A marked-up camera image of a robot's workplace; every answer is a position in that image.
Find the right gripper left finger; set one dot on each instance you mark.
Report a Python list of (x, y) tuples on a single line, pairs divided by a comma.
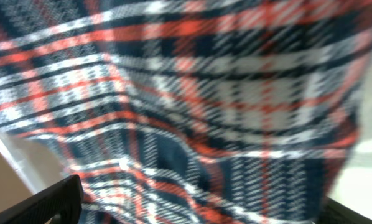
[(59, 203)]

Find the cream folded cloth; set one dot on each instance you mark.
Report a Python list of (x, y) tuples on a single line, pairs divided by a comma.
[(27, 168)]

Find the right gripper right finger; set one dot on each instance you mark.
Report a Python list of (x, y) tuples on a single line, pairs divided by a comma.
[(335, 212)]

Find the red navy plaid shirt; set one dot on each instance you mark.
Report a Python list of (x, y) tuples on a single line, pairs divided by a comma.
[(221, 111)]

